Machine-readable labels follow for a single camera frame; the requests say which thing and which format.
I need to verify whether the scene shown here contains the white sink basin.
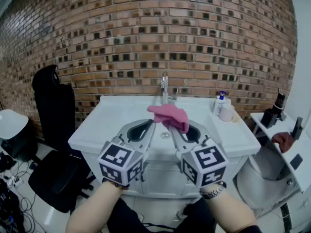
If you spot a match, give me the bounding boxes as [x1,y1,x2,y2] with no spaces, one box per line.
[68,95,261,160]

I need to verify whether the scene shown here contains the dark beaded bracelet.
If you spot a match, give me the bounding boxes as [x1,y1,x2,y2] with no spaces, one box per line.
[102,178,129,190]

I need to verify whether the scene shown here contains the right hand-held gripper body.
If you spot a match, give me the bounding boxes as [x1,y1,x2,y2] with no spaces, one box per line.
[180,134,229,188]

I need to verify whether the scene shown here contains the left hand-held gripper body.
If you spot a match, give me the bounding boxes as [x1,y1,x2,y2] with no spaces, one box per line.
[97,133,149,187]

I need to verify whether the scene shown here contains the chrome faucet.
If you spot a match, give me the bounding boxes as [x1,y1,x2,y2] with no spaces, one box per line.
[160,71,178,105]

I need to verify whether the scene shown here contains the white round basin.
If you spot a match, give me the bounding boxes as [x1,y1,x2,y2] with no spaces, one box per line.
[237,146,301,211]

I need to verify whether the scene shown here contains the black office chair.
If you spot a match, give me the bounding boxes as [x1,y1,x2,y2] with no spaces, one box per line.
[28,64,96,214]

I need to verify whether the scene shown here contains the person's right forearm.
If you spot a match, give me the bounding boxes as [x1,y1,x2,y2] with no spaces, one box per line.
[200,189,258,233]

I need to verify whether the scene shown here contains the tangle of cables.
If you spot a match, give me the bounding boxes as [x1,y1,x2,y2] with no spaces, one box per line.
[0,151,41,233]

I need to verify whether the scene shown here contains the person's legs in black trousers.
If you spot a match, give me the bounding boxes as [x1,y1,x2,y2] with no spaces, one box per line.
[106,197,217,233]

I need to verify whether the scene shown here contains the black appliance with stand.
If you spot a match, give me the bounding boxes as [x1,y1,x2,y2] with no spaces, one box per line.
[261,88,288,129]

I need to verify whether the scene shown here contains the silver wristwatch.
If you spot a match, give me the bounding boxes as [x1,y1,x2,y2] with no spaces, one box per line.
[200,181,227,200]

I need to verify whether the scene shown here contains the person's black right sleeve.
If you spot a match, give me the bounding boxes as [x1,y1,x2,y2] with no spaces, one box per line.
[239,224,263,233]

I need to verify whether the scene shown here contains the grey metal bracket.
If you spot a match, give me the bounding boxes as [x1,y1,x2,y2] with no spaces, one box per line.
[291,116,304,141]

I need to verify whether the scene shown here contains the person's left forearm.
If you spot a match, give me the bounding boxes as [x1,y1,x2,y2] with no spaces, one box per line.
[65,181,122,233]

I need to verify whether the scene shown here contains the pale pink mug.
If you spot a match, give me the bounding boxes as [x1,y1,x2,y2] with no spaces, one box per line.
[220,104,235,122]

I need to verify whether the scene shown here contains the pink cloth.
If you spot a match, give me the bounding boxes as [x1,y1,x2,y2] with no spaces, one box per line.
[147,103,190,133]

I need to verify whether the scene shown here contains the white power strip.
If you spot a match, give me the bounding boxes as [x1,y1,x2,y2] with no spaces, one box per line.
[7,175,24,188]

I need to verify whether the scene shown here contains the flat black device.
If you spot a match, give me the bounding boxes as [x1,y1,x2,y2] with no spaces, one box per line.
[289,153,304,171]

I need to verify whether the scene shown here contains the white side shelf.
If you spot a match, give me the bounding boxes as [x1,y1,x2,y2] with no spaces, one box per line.
[250,112,311,194]

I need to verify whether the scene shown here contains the white pump bottle blue nozzle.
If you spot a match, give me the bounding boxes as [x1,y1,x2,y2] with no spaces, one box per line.
[212,91,228,116]

